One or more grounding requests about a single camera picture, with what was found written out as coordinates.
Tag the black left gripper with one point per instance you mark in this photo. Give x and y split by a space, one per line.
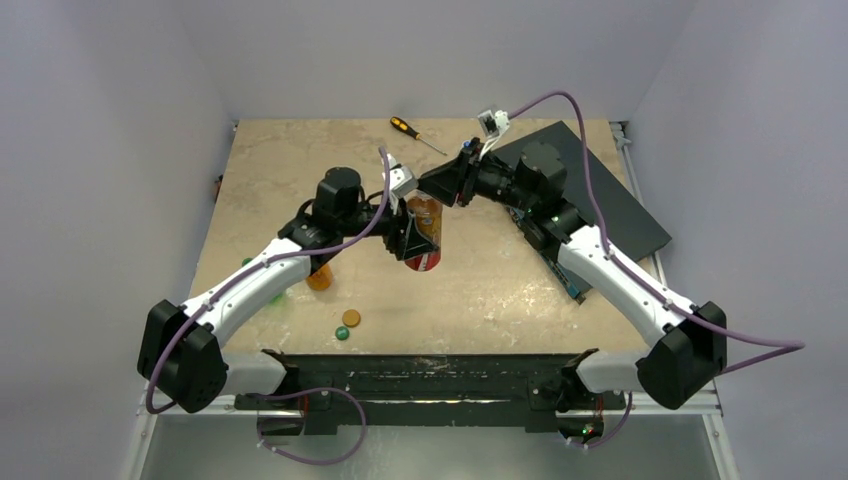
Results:
401 235

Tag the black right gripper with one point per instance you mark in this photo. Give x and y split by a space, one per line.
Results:
468 180

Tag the tea bottle with yellow-red label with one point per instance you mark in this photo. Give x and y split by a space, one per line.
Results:
428 213

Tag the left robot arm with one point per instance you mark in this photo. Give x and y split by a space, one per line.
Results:
181 352

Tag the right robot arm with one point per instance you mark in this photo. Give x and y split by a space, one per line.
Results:
555 228

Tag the orange bottle cap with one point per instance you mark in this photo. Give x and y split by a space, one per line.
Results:
351 318

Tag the orange juice bottle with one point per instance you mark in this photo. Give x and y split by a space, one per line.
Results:
322 279

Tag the green bottle cap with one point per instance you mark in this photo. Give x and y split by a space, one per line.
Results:
342 333

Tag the green plastic bottle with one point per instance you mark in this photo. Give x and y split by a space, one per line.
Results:
279 297

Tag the yellow-black screwdriver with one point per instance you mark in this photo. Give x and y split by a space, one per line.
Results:
404 127

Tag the dark blue network switch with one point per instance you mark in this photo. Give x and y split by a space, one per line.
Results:
630 227

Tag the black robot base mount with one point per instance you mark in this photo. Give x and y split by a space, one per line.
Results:
537 392

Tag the aluminium frame rail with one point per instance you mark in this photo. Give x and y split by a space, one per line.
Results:
689 353

